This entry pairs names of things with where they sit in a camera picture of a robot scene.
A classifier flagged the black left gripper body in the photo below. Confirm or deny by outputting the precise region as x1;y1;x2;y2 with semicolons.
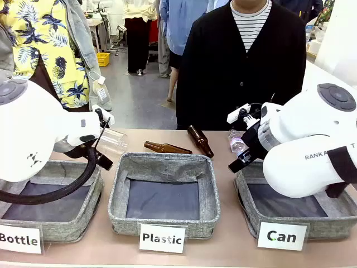
96;154;114;172

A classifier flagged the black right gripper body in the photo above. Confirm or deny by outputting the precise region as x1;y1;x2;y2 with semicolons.
240;122;270;162

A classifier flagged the large clear plastic bottle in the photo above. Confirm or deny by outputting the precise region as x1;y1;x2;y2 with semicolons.
97;128;129;156

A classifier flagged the stout brown glass bottle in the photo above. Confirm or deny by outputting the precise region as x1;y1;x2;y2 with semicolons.
187;125;215;159

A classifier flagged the slim brown glass bottle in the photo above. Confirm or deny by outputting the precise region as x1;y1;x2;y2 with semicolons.
143;140;194;155

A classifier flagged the grey fabric basket Plastic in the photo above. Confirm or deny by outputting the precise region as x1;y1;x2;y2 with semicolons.
108;152;221;240

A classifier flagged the grey fabric basket Bottle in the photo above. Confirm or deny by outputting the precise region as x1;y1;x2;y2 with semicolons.
0;159;104;243

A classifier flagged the white sign Can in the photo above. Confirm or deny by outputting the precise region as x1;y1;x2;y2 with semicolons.
256;220;308;252

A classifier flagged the grey fabric basket Can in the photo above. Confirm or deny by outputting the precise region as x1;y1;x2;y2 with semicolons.
233;159;357;241

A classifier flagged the small plastic bottle blue cap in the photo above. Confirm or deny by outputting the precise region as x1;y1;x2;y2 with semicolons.
228;128;249;154

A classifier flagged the paper tag on jacket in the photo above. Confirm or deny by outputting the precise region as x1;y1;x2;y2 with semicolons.
88;70;110;106

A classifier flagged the person in black cardigan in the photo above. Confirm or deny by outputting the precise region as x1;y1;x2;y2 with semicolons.
175;0;308;132

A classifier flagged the white sign Plastic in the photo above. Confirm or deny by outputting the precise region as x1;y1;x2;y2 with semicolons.
138;223;187;255

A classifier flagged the yellow plastic crate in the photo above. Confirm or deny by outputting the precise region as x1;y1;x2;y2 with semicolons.
96;52;111;68

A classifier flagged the white sign Bottle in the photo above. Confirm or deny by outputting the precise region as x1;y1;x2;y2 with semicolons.
0;223;44;255

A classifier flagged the person in black trousers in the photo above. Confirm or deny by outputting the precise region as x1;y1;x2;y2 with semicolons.
122;0;158;76

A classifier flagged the white background desk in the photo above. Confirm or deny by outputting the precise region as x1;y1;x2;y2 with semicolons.
88;17;105;54

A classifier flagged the person in blue shirt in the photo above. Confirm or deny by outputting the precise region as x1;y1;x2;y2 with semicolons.
158;0;232;103

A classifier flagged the person in dark jacket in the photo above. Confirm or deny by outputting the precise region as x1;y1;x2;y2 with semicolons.
273;0;324;25

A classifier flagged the person in yellow floral shirt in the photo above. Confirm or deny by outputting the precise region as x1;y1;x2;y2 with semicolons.
0;0;114;113

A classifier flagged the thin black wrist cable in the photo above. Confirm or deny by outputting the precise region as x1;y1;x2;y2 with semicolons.
91;117;112;153

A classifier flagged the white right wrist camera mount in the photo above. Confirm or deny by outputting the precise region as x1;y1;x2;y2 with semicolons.
226;103;263;131

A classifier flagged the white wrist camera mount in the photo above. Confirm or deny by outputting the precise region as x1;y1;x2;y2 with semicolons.
91;104;115;129
226;103;263;131

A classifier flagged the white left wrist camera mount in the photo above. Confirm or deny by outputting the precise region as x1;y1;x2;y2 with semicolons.
91;104;115;129

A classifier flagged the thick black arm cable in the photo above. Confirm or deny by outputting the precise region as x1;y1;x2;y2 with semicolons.
0;145;99;205

